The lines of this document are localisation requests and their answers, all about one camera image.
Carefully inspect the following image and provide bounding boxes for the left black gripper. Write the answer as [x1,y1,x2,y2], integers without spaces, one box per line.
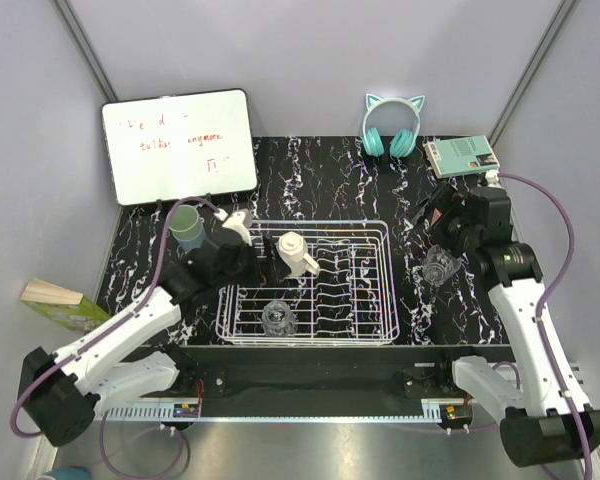
[214,234,290,289]

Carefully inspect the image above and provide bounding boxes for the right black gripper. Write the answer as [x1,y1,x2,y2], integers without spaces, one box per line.
[403,181,480,259]

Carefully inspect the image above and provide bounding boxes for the white faceted mug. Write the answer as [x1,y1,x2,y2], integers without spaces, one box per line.
[277,231,320,277]

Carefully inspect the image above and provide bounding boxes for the clear glass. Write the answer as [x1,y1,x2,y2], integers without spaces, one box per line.
[261,300,296,337]
[422,245,462,287]

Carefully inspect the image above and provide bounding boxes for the blue plastic cup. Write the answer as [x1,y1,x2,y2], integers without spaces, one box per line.
[171,224,206,252]

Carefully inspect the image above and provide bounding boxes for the green plastic cup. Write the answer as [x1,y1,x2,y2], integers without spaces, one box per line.
[169,205,203,241]

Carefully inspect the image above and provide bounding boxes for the pink plastic cup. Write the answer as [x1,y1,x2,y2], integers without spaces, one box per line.
[429,208,444,227]

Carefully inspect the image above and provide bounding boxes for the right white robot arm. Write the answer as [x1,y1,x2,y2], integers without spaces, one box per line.
[412,182,600,479]

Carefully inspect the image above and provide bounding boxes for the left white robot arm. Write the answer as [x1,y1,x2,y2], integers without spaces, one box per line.
[9,232,291,447]

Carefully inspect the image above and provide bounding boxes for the teal paperback book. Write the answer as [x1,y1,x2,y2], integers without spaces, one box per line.
[423,135,500,179]

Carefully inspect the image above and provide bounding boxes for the teal cat-ear headphones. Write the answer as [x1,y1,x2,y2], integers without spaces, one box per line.
[362,93,426,158]

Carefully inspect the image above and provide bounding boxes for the white dry-erase board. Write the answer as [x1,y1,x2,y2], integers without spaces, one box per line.
[101,89,257,206]

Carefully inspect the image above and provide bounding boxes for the green box with wood top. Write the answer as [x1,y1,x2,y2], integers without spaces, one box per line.
[20,278,110,332]

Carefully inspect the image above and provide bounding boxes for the blue round object at bottom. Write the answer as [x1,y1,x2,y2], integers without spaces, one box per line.
[35,466,92,480]

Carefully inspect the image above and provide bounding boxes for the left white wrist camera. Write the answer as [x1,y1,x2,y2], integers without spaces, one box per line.
[214,209,253,246]

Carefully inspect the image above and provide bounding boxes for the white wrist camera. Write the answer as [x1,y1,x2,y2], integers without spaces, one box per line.
[214,209,253,246]
[484,170,502,188]

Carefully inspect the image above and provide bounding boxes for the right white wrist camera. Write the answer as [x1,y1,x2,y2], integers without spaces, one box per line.
[484,170,502,188]

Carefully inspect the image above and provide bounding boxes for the white wire dish rack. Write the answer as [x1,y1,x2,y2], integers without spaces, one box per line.
[215,219,400,346]

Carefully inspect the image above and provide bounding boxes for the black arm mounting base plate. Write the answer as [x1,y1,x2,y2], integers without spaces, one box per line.
[114,344,521,421]

